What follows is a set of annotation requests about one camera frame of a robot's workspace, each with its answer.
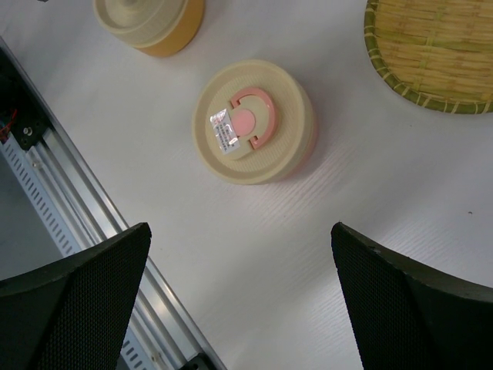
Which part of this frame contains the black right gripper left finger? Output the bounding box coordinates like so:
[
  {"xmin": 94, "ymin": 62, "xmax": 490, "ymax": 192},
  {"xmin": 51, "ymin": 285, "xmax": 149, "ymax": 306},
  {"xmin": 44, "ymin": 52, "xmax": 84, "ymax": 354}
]
[{"xmin": 1, "ymin": 223, "xmax": 151, "ymax": 369}]

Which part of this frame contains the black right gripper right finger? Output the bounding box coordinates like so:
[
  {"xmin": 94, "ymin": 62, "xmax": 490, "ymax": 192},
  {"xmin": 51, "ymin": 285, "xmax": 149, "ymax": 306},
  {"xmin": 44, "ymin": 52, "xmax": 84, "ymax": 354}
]
[{"xmin": 331, "ymin": 223, "xmax": 492, "ymax": 369}]

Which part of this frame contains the cream lid pink handle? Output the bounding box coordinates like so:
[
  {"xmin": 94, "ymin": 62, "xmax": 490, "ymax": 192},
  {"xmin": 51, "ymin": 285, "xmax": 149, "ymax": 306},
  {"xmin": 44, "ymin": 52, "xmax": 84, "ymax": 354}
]
[{"xmin": 192, "ymin": 59, "xmax": 315, "ymax": 185}]

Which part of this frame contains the cream lid orange handle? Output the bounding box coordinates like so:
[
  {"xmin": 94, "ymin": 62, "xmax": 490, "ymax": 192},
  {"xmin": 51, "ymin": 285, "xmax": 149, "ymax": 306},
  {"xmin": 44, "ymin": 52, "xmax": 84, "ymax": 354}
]
[{"xmin": 92, "ymin": 0, "xmax": 189, "ymax": 47}]

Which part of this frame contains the orange lunch bowl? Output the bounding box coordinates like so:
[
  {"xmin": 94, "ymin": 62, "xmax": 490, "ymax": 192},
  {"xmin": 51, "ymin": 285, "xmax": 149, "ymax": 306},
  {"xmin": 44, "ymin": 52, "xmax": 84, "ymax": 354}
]
[{"xmin": 134, "ymin": 0, "xmax": 205, "ymax": 58}]

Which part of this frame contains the pink lunch bowl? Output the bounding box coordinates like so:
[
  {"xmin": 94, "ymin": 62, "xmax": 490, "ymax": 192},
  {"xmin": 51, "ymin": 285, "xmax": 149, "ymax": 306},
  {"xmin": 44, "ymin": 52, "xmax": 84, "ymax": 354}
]
[{"xmin": 284, "ymin": 114, "xmax": 319, "ymax": 179}]

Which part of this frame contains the round bamboo tray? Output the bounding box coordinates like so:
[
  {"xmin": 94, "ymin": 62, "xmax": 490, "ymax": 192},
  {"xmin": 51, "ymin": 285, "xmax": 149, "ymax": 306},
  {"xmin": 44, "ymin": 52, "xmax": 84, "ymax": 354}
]
[{"xmin": 364, "ymin": 1, "xmax": 492, "ymax": 115}]

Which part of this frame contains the slotted cable duct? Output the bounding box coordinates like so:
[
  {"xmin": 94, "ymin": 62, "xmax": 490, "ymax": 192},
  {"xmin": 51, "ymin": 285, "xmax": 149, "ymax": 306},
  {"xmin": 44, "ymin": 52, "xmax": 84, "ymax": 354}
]
[{"xmin": 1, "ymin": 138, "xmax": 153, "ymax": 369}]

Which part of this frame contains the aluminium front rail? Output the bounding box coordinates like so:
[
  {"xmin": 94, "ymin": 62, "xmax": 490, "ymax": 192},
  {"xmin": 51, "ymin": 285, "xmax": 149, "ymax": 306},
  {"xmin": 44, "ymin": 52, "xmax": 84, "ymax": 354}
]
[{"xmin": 1, "ymin": 42, "xmax": 225, "ymax": 369}]

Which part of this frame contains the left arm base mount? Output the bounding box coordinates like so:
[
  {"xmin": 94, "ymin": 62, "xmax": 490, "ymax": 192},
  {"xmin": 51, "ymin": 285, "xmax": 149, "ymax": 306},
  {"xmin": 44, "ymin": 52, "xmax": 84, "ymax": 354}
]
[{"xmin": 1, "ymin": 50, "xmax": 52, "ymax": 151}]

